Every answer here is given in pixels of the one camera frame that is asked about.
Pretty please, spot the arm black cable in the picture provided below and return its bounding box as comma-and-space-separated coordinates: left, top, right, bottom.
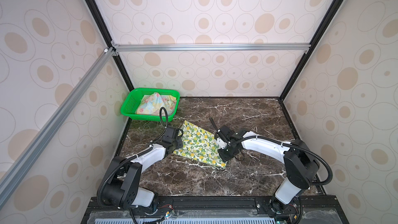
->
209, 116, 333, 187
97, 106, 169, 207

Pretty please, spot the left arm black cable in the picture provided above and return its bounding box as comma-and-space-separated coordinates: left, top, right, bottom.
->
97, 106, 169, 207

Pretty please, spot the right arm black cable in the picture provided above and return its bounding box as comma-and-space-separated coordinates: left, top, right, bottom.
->
209, 116, 333, 187

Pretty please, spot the black frame post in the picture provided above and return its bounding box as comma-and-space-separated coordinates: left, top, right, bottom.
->
279, 0, 344, 102
85, 0, 134, 91

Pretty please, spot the green plastic basket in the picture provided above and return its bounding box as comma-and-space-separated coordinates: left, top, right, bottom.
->
120, 88, 180, 122

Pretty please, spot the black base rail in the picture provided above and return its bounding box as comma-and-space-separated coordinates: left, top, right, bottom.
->
82, 195, 348, 224

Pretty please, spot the aluminium rail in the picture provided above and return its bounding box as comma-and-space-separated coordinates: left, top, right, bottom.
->
1, 47, 115, 208
114, 43, 311, 53

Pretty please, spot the lemon print skirt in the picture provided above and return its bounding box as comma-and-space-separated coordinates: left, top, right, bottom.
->
174, 120, 227, 169

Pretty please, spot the pastel floral skirt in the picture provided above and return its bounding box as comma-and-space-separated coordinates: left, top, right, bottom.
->
135, 92, 177, 115

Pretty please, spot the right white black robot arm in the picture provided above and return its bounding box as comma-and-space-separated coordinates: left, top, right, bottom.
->
215, 125, 320, 207

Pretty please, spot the back aluminium rail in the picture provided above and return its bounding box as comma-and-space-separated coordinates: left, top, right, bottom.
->
114, 43, 311, 53

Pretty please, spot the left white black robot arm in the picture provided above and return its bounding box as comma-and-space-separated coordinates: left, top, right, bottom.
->
97, 126, 183, 214

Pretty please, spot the left aluminium rail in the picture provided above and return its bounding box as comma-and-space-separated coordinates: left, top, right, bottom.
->
1, 47, 115, 208

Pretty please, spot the left black frame post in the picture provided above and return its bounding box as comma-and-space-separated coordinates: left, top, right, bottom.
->
85, 0, 134, 91

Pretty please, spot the right black frame post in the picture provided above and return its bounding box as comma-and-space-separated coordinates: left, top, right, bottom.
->
279, 0, 344, 102

